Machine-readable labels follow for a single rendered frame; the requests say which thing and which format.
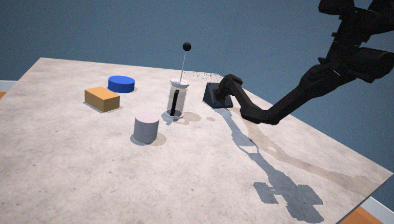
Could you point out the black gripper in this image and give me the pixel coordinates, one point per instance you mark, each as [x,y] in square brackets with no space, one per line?
[346,9]

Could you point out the tan rectangular block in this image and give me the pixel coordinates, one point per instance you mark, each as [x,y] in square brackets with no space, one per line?
[102,99]

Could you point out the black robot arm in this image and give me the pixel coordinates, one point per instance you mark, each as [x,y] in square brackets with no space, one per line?
[348,60]

